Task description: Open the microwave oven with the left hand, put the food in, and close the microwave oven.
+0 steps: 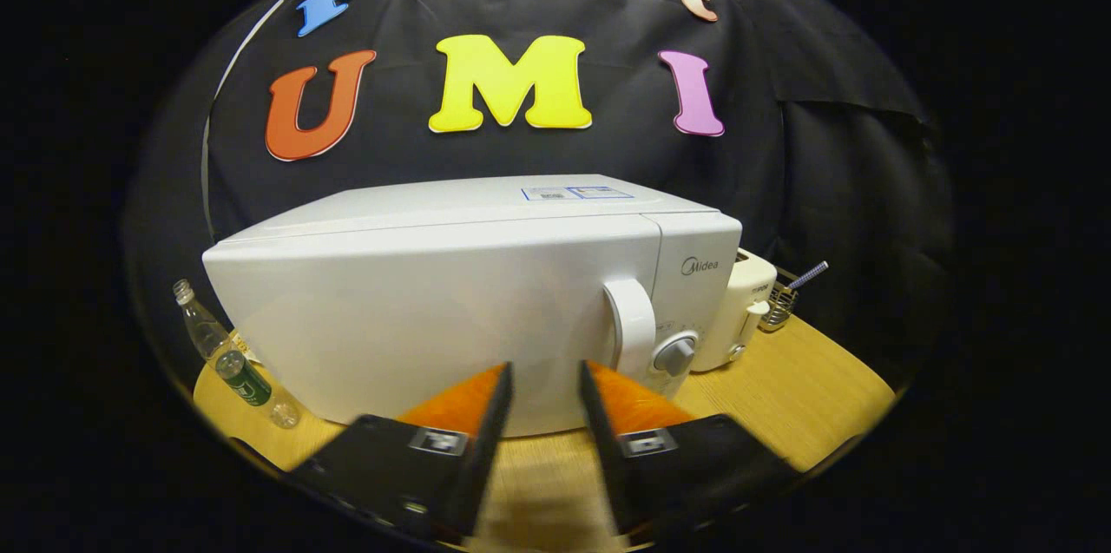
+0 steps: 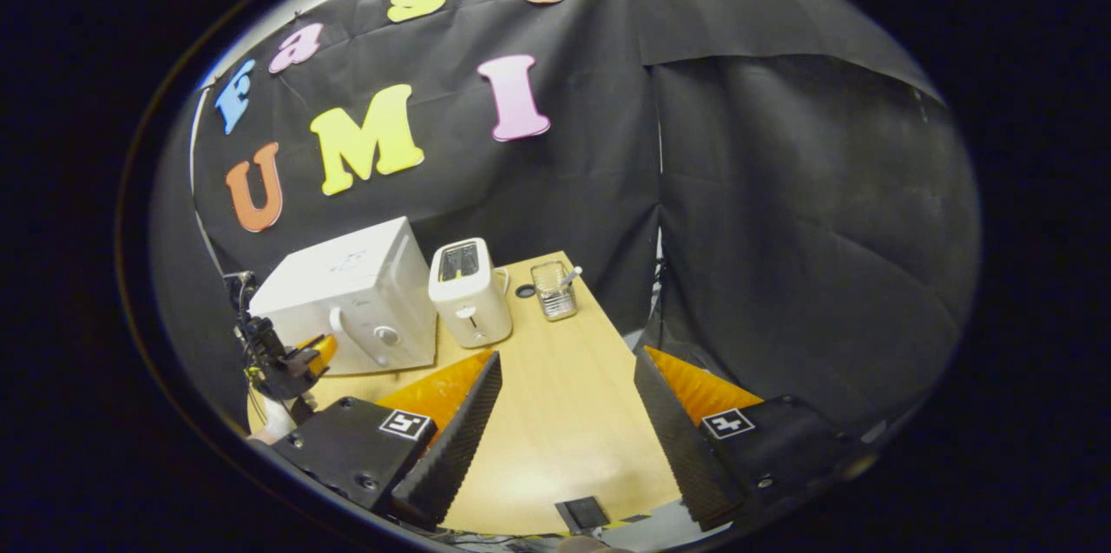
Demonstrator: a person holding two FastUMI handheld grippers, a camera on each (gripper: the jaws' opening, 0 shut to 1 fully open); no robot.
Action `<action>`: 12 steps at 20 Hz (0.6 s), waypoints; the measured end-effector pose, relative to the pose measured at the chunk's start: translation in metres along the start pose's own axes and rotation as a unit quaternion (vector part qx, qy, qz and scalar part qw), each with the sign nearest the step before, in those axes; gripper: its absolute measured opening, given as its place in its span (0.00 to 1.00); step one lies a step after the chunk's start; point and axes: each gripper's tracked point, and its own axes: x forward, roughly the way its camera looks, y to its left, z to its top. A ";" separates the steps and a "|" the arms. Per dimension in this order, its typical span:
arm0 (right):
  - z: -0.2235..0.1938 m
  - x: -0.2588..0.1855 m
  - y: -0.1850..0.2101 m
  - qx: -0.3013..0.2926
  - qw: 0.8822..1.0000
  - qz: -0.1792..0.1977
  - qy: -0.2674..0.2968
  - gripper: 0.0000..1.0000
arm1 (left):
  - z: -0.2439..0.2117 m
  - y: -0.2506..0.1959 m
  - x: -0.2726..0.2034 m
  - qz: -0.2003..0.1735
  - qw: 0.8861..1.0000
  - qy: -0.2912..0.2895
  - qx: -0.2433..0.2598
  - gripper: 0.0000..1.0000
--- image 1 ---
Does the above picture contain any wire mesh utensil holder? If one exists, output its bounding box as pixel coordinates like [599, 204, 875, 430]
[759, 271, 799, 333]

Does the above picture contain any white toaster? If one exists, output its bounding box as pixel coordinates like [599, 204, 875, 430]
[690, 247, 779, 373]

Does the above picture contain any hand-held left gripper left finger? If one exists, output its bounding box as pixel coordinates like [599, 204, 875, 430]
[286, 362, 515, 541]

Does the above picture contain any white microwave oven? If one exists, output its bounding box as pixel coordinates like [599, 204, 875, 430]
[201, 174, 744, 438]

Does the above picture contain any black backdrop cloth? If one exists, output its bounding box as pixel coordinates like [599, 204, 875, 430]
[122, 0, 956, 389]

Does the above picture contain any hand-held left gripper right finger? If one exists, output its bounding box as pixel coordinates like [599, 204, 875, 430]
[579, 359, 799, 537]

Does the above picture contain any metal utensil handle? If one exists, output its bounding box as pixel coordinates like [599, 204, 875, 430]
[786, 260, 830, 292]

